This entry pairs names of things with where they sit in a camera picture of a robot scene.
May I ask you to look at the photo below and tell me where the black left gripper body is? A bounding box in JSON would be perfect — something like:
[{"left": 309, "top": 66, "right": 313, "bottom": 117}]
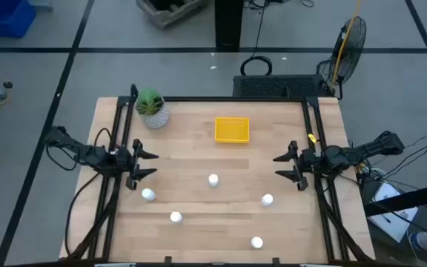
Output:
[{"left": 105, "top": 145, "right": 139, "bottom": 191}]

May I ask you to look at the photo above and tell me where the yellow hanging cable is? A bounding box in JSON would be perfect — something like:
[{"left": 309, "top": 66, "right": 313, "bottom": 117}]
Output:
[{"left": 330, "top": 0, "right": 363, "bottom": 90}]

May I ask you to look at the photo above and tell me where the black upright post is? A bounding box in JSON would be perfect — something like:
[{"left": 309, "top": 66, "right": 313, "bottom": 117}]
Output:
[{"left": 214, "top": 0, "right": 244, "bottom": 51}]

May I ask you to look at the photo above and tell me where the grey plastic crate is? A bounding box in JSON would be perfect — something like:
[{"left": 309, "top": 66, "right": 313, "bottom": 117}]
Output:
[{"left": 136, "top": 0, "right": 209, "bottom": 30}]

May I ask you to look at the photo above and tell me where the black metal bar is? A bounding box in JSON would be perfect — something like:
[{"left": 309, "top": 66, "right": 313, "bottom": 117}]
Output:
[{"left": 363, "top": 180, "right": 427, "bottom": 218}]

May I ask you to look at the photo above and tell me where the white paper box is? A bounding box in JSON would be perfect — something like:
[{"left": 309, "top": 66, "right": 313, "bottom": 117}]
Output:
[{"left": 368, "top": 182, "right": 419, "bottom": 243}]

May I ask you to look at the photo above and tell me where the black standing fan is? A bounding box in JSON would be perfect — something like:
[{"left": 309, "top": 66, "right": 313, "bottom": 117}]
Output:
[{"left": 319, "top": 16, "right": 368, "bottom": 99}]

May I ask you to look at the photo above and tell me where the blue plastic bin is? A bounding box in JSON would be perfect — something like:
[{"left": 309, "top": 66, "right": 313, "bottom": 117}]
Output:
[{"left": 0, "top": 0, "right": 36, "bottom": 38}]

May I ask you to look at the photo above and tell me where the black coiled cable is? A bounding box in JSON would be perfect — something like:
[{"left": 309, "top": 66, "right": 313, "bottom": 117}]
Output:
[{"left": 239, "top": 0, "right": 274, "bottom": 77}]

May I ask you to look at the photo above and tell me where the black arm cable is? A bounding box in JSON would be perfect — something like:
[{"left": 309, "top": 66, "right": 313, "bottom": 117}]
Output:
[{"left": 64, "top": 172, "right": 102, "bottom": 257}]

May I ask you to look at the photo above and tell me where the yellow plastic basket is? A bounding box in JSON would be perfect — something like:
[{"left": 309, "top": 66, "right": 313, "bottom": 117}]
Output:
[{"left": 213, "top": 116, "right": 251, "bottom": 144}]

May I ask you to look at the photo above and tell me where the green plant in patterned pot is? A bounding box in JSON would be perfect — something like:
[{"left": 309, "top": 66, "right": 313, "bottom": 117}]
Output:
[{"left": 134, "top": 87, "right": 171, "bottom": 130}]

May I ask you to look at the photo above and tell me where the black floor cable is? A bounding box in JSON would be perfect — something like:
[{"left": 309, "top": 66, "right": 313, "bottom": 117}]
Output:
[{"left": 391, "top": 125, "right": 427, "bottom": 179}]

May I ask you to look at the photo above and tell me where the black aluminium table frame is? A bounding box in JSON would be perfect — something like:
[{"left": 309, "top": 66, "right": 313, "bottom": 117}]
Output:
[{"left": 59, "top": 84, "right": 376, "bottom": 267}]

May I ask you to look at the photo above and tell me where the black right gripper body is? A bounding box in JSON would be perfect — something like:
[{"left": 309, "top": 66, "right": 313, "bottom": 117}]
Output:
[{"left": 297, "top": 147, "right": 328, "bottom": 192}]

